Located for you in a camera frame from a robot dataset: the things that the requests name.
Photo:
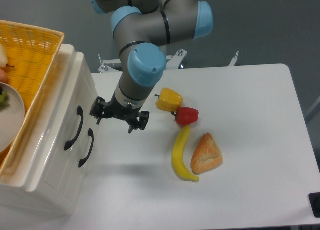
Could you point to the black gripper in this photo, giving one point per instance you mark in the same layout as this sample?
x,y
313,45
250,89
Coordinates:
x,y
136,120

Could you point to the black top drawer handle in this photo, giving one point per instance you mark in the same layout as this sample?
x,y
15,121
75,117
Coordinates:
x,y
77,128

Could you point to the black drawer handle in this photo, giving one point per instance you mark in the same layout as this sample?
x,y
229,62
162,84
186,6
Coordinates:
x,y
77,128
89,145

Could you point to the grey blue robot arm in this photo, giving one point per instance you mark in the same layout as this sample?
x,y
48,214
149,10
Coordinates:
x,y
140,28

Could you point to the white drawer cabinet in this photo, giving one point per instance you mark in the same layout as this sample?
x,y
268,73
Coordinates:
x,y
63,201

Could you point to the yellow bell pepper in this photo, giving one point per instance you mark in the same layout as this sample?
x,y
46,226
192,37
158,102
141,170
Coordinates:
x,y
169,100

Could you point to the red bell pepper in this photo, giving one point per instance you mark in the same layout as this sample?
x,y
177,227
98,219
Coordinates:
x,y
185,115

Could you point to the yellow banana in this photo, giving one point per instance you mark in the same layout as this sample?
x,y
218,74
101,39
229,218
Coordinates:
x,y
177,156

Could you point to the triangular pastry bread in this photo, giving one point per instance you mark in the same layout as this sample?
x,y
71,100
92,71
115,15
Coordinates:
x,y
207,156

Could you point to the white plate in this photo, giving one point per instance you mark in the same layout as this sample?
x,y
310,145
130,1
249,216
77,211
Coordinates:
x,y
11,118

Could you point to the yellow woven basket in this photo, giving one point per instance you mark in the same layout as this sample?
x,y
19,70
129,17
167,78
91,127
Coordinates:
x,y
32,51

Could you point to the green grapes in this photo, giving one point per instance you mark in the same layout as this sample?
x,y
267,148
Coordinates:
x,y
4,100

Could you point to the pink peach fruit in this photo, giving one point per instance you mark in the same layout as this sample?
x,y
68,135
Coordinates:
x,y
3,76

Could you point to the pale pear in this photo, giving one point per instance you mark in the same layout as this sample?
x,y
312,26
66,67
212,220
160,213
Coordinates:
x,y
4,62

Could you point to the black object at edge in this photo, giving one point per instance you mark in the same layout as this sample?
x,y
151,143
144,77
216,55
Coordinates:
x,y
314,199

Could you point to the black bottom drawer handle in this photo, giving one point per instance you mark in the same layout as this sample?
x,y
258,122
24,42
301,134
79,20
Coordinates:
x,y
89,145

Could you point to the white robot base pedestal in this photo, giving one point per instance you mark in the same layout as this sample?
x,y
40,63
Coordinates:
x,y
180,60

